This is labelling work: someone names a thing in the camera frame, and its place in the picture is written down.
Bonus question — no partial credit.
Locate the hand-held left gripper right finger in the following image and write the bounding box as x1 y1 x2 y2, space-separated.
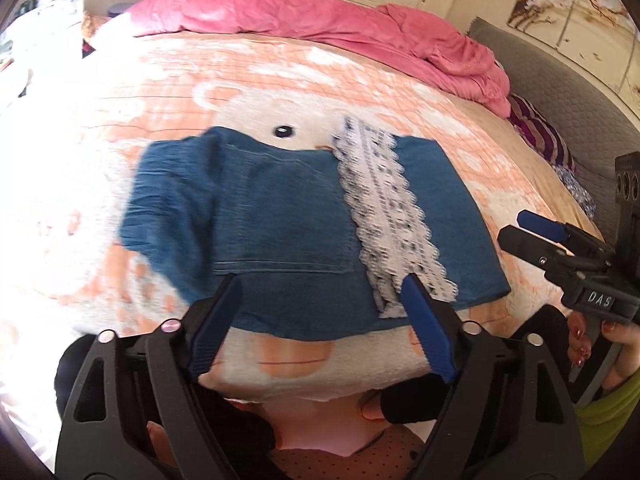
400 272 586 480

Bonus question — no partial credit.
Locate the white drawer cabinet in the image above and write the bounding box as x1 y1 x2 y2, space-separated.
30 0 86 36

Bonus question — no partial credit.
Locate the beige bed sheet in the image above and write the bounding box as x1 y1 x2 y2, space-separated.
450 87 606 241

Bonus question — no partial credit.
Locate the blue denim pants lace trim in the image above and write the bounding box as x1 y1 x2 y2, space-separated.
117 115 512 336

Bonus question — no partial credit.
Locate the person's right hand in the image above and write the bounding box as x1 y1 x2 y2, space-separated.
567 312 640 392

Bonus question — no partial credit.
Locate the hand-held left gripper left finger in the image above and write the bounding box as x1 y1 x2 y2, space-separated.
55 272 244 480

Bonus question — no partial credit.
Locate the purple striped pillow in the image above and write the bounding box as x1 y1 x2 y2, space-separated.
507 94 577 167

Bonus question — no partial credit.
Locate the blue floral pillow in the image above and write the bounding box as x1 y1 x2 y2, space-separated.
554 164 597 220

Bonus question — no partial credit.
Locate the person's right forearm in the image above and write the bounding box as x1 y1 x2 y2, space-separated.
575 375 640 471

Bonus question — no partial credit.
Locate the person's pink dotted clothing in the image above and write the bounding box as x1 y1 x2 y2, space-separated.
270 427 426 480

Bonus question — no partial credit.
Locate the pink duvet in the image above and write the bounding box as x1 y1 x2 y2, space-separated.
131 0 511 118

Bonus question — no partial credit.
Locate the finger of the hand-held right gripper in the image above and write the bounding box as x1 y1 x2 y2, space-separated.
516 210 613 261
497 225 613 288

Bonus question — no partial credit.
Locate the grey quilted headboard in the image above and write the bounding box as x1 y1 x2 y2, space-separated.
467 16 640 241

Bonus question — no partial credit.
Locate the orange printed blanket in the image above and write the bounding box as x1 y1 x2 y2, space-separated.
0 30 606 403

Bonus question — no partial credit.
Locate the floral wall painting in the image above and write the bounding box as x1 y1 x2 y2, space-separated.
507 0 640 93

